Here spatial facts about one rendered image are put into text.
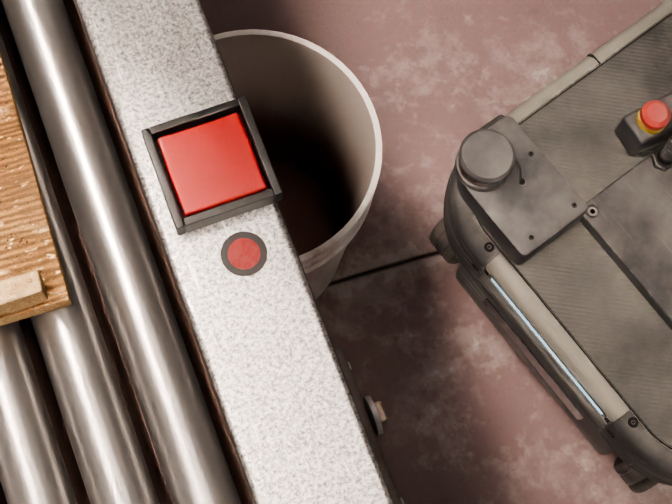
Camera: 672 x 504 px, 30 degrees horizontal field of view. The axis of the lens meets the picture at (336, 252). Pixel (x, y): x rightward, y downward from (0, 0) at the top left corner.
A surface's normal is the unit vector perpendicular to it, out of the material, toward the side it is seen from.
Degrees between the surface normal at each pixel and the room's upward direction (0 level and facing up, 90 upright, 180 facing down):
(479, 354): 0
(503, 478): 0
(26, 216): 0
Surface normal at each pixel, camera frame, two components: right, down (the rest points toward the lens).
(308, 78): -0.45, 0.83
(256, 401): 0.05, -0.28
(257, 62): -0.03, 0.94
